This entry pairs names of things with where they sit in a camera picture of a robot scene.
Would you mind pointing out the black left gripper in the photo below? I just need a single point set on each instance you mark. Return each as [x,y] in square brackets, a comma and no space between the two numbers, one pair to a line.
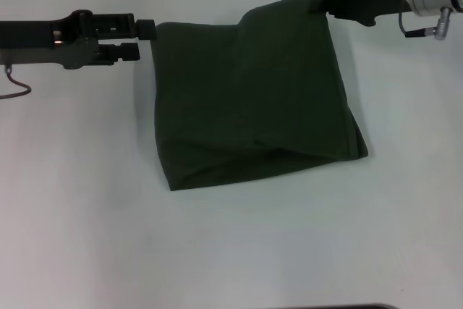
[47,41]

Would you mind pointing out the dark green FREE t-shirt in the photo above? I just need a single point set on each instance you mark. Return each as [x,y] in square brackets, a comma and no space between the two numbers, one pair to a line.
[253,106]

